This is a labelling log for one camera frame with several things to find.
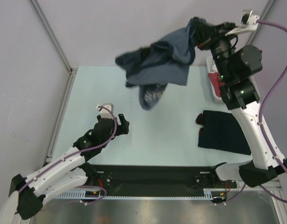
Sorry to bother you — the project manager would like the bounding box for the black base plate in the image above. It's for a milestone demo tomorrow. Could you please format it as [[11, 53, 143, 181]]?
[[84, 165, 237, 193]]

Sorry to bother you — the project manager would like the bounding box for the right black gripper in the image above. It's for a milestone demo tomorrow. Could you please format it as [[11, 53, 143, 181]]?
[[193, 20, 238, 81]]

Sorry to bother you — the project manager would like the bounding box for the white plastic laundry basket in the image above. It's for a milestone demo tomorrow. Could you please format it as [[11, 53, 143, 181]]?
[[206, 56, 223, 103]]

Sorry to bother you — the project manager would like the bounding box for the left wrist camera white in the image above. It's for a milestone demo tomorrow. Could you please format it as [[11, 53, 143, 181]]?
[[96, 103, 114, 119]]

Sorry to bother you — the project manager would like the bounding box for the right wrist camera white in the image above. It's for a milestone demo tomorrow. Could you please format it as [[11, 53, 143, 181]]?
[[225, 9, 260, 36]]

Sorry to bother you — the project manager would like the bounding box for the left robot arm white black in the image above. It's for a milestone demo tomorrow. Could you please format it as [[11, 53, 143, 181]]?
[[9, 113, 130, 220]]

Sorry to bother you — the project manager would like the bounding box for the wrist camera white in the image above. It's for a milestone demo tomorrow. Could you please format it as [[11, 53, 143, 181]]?
[[96, 103, 114, 119], [225, 9, 260, 36]]

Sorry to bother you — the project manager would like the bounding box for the white slotted cable duct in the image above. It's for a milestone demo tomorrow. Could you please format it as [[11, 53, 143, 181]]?
[[55, 189, 226, 201]]

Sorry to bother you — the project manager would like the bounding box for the right aluminium frame post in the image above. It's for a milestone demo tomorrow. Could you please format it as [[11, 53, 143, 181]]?
[[246, 0, 277, 45]]

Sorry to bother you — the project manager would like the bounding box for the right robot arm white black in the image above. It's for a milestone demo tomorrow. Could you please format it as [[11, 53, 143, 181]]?
[[192, 17, 287, 187]]

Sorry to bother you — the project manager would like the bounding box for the navy jersey tank top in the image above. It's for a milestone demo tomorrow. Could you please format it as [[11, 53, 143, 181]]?
[[195, 110, 251, 155]]

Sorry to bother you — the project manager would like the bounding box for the aluminium frame post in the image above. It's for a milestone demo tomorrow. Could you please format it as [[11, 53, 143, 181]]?
[[246, 0, 277, 45], [28, 0, 77, 74]]

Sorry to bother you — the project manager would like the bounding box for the blue-grey tank top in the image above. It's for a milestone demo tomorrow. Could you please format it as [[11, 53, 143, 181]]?
[[115, 17, 205, 111]]

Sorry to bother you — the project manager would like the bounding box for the left aluminium frame post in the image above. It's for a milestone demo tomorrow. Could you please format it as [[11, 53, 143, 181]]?
[[28, 0, 77, 74]]

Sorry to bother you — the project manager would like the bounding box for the red tank top in basket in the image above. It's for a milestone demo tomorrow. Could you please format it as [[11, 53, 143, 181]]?
[[208, 72, 225, 98]]

